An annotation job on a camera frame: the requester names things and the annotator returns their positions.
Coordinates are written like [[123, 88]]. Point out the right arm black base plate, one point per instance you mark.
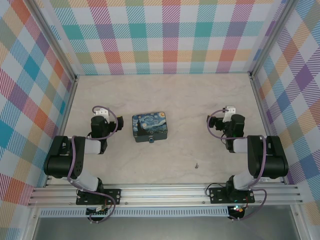
[[217, 196]]

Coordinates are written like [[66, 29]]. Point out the starry night painted tin box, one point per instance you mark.
[[150, 125]]

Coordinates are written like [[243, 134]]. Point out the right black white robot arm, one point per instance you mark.
[[272, 162]]

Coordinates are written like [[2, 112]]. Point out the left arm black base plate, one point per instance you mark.
[[113, 196]]

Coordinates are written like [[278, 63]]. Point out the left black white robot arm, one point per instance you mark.
[[60, 162]]

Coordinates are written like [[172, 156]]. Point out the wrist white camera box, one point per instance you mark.
[[102, 112], [229, 112]]

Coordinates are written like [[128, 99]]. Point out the aluminium corner post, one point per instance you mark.
[[58, 42], [272, 37]]

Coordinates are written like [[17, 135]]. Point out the right aluminium corner post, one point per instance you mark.
[[272, 37]]

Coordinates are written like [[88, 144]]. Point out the small blue padlock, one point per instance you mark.
[[151, 140]]

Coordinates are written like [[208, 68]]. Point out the left aluminium corner post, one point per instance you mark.
[[58, 42]]

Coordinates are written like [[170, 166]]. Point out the long aluminium mounting rail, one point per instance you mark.
[[162, 193]]

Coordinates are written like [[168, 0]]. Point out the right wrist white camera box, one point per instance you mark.
[[229, 112]]

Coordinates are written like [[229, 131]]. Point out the left aluminium side rail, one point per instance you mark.
[[64, 120]]

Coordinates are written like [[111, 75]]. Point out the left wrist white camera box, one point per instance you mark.
[[102, 112]]

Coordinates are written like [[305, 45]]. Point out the grey metal shelf panel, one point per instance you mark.
[[162, 228]]

